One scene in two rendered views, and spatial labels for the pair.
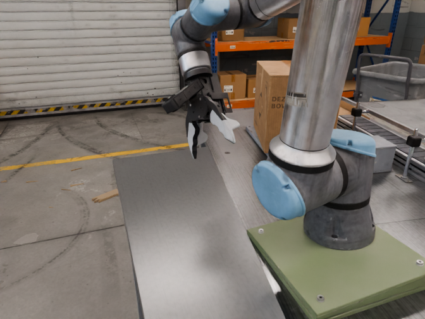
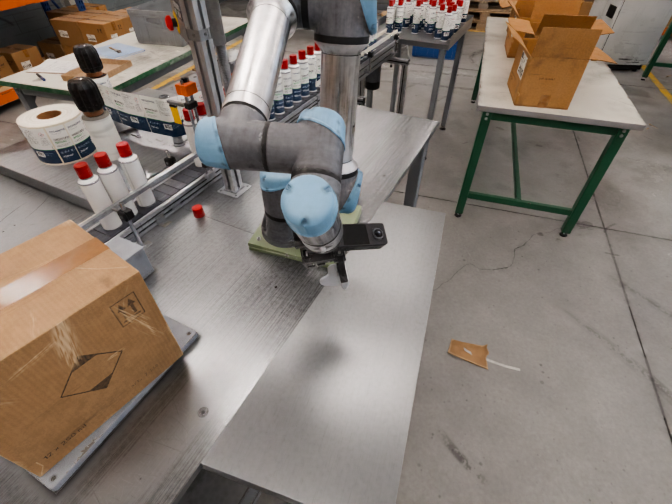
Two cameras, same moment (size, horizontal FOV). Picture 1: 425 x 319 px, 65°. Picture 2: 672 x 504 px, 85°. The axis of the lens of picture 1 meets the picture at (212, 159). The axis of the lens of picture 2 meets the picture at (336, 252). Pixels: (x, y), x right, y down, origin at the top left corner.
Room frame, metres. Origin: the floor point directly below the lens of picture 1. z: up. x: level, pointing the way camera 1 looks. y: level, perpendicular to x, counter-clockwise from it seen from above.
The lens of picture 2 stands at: (1.21, 0.35, 1.58)
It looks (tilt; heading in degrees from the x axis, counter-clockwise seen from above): 44 degrees down; 217
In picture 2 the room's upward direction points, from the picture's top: straight up
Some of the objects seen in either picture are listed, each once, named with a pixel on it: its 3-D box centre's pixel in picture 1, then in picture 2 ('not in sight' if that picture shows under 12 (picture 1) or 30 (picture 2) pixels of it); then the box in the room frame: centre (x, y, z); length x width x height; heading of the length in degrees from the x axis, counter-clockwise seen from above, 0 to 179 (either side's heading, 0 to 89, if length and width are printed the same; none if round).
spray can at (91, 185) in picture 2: not in sight; (97, 197); (0.95, -0.69, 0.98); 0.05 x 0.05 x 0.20
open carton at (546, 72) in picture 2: not in sight; (551, 60); (-1.15, -0.03, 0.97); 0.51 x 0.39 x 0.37; 115
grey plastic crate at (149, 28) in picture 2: not in sight; (177, 19); (-0.67, -2.63, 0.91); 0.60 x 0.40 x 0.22; 23
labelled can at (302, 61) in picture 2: not in sight; (303, 74); (-0.15, -0.89, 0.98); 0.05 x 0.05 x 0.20
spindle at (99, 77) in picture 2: not in sight; (98, 83); (0.56, -1.37, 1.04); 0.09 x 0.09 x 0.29
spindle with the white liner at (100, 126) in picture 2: not in sight; (99, 124); (0.75, -1.01, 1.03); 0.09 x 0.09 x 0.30
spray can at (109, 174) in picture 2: not in sight; (115, 186); (0.89, -0.70, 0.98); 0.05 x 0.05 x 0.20
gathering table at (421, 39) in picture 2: not in sight; (413, 84); (-1.72, -1.07, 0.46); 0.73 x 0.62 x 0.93; 10
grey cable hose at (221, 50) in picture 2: not in sight; (225, 73); (0.44, -0.68, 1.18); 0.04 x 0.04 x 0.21
